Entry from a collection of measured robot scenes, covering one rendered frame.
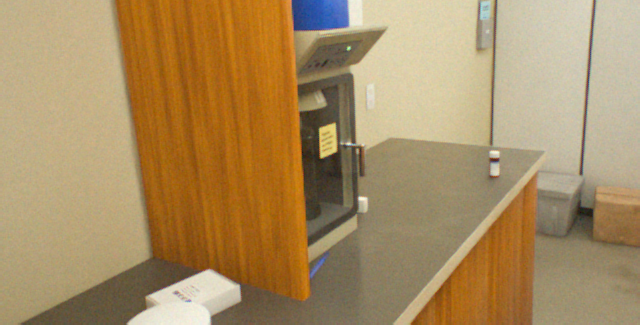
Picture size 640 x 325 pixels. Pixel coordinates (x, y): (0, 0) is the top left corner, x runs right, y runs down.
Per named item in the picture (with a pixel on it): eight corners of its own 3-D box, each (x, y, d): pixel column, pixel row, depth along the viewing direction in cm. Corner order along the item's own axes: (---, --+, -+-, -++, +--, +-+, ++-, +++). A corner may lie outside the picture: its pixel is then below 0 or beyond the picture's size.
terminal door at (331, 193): (293, 255, 127) (281, 88, 117) (357, 212, 151) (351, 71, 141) (295, 256, 126) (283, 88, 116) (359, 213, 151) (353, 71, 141)
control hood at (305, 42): (276, 80, 116) (272, 32, 113) (351, 63, 142) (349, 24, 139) (320, 81, 109) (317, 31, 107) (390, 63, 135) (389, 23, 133)
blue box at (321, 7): (287, 31, 116) (284, -13, 114) (312, 28, 124) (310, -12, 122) (325, 30, 111) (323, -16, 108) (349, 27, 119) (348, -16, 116)
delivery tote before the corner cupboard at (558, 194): (476, 223, 386) (477, 180, 378) (496, 205, 418) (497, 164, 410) (570, 241, 352) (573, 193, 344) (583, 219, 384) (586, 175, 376)
